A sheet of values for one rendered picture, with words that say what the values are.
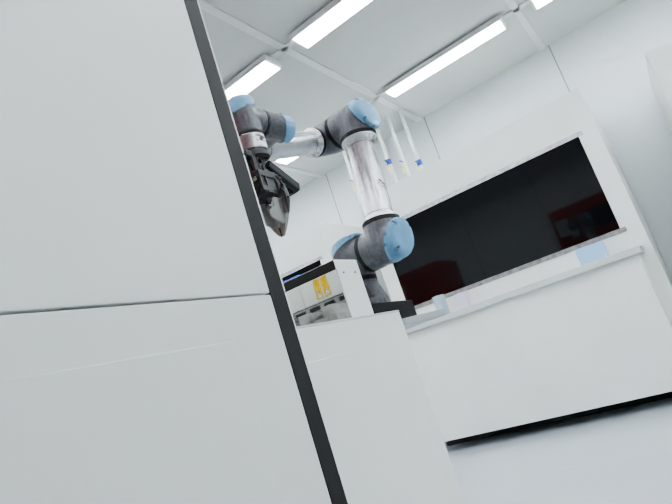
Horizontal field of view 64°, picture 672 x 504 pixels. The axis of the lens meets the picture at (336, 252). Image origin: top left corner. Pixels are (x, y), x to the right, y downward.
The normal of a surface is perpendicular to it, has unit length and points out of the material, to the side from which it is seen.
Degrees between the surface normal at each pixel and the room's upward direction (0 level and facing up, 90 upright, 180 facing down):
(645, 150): 90
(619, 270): 90
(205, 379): 90
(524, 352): 90
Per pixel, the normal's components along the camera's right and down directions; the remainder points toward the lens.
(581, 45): -0.55, -0.02
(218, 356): 0.78, -0.37
